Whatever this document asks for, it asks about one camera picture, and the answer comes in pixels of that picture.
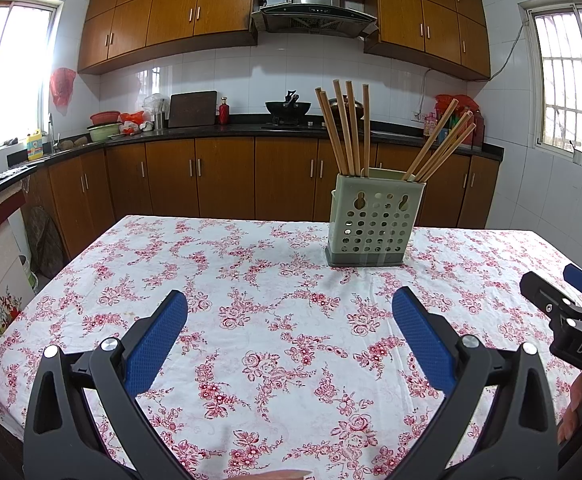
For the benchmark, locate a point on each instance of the green plastic basin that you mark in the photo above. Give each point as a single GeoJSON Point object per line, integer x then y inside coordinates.
{"type": "Point", "coordinates": [104, 132]}

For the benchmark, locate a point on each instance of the gas stove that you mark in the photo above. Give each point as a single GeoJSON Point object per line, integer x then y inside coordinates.
{"type": "Point", "coordinates": [296, 124]}

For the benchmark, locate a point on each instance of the red and white plastic bag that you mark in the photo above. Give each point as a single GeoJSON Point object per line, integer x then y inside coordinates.
{"type": "Point", "coordinates": [132, 122]}

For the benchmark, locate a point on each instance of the steel cup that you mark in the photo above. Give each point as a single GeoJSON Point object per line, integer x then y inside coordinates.
{"type": "Point", "coordinates": [159, 121]}

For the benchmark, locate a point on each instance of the sliding window with white frame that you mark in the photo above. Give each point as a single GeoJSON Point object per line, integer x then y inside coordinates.
{"type": "Point", "coordinates": [16, 70]}

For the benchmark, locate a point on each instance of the round woven sieve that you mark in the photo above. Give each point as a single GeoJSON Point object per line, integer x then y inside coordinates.
{"type": "Point", "coordinates": [45, 245]}

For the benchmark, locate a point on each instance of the yellow detergent bottle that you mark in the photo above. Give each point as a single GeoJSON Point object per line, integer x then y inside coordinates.
{"type": "Point", "coordinates": [35, 147]}

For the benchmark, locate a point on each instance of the black kitchen countertop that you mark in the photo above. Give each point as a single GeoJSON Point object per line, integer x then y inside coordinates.
{"type": "Point", "coordinates": [241, 128]}

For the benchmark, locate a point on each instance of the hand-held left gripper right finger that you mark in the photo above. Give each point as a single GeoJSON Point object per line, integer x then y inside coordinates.
{"type": "Point", "coordinates": [423, 340]}

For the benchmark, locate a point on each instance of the wooden upper kitchen cabinets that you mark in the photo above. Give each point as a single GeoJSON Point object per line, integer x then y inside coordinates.
{"type": "Point", "coordinates": [171, 15]}

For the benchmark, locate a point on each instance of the barred window with white frame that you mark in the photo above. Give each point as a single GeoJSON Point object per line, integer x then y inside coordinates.
{"type": "Point", "coordinates": [558, 80]}

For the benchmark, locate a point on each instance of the red floral tablecloth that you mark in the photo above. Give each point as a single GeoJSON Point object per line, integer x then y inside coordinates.
{"type": "Point", "coordinates": [231, 300]}

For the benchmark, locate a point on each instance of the red plastic basin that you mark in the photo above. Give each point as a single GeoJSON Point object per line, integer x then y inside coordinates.
{"type": "Point", "coordinates": [105, 117]}

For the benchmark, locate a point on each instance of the person's right hand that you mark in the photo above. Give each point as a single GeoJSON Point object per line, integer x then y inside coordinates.
{"type": "Point", "coordinates": [571, 410]}

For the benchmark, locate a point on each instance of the green perforated utensil holder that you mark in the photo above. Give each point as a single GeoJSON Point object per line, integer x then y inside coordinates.
{"type": "Point", "coordinates": [371, 220]}

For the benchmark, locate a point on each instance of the metal sink faucet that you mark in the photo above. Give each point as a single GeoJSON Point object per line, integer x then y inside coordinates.
{"type": "Point", "coordinates": [51, 132]}

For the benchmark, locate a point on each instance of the pink label bottle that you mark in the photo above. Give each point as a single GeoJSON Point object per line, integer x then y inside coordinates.
{"type": "Point", "coordinates": [429, 127]}

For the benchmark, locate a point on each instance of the grey cloth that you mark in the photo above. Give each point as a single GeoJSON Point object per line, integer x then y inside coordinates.
{"type": "Point", "coordinates": [3, 176]}

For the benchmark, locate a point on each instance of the wooden base kitchen cabinets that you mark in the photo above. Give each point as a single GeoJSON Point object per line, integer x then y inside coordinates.
{"type": "Point", "coordinates": [221, 175]}

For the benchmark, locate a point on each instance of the hanging red plastic bag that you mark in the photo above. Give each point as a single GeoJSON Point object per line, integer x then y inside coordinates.
{"type": "Point", "coordinates": [62, 85]}

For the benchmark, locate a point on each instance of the clear plastic bag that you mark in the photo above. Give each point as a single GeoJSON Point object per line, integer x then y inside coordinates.
{"type": "Point", "coordinates": [154, 104]}

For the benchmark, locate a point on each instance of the white bucket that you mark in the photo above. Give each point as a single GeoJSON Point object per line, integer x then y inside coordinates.
{"type": "Point", "coordinates": [28, 272]}

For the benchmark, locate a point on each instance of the wok with lid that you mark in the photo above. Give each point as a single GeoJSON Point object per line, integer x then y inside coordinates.
{"type": "Point", "coordinates": [359, 109]}

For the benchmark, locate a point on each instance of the dark red sauce bottle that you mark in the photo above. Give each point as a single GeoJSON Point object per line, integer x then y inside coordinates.
{"type": "Point", "coordinates": [480, 130]}

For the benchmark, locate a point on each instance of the person's left hand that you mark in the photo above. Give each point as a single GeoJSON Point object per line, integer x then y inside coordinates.
{"type": "Point", "coordinates": [281, 475]}

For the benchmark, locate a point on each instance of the dark wooden cutting board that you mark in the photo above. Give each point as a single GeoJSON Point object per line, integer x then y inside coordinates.
{"type": "Point", "coordinates": [192, 109]}

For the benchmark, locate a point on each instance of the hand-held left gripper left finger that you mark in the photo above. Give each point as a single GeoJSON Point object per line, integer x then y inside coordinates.
{"type": "Point", "coordinates": [156, 340]}

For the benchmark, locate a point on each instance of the red glass bottle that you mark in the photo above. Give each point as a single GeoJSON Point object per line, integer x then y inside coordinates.
{"type": "Point", "coordinates": [224, 114]}

